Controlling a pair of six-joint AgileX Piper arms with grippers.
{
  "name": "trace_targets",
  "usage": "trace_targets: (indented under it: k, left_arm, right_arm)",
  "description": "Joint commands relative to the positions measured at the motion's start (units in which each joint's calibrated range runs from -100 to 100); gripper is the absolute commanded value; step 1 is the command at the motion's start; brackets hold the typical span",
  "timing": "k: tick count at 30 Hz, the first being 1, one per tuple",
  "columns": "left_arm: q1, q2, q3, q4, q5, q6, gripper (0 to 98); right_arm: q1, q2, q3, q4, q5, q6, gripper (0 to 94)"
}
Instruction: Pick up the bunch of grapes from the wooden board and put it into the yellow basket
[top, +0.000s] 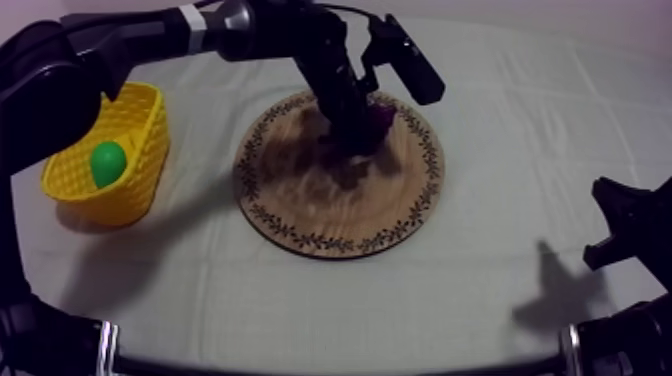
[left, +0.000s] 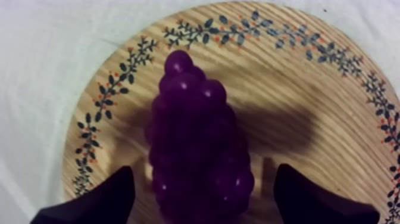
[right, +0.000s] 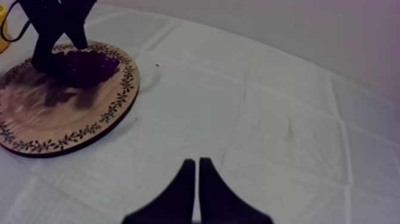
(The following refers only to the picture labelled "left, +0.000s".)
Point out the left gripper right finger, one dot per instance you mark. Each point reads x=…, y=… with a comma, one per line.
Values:
x=306, y=203

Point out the round wooden board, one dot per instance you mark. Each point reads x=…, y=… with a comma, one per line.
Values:
x=281, y=94

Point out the purple toy grapes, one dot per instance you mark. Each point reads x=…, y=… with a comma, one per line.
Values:
x=193, y=140

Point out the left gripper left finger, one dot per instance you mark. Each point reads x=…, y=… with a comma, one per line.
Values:
x=106, y=203

